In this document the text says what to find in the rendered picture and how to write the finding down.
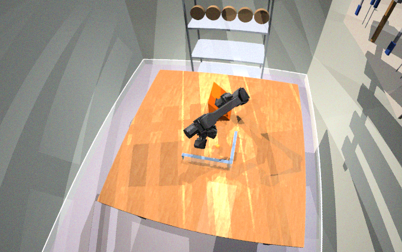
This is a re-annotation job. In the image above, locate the low clear corner wall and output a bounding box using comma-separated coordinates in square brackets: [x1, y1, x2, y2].
[182, 156, 232, 168]

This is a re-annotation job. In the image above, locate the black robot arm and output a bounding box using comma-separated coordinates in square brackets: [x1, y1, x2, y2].
[183, 87, 249, 139]

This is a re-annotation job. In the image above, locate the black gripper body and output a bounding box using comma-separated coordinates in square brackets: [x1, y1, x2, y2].
[194, 132, 206, 149]

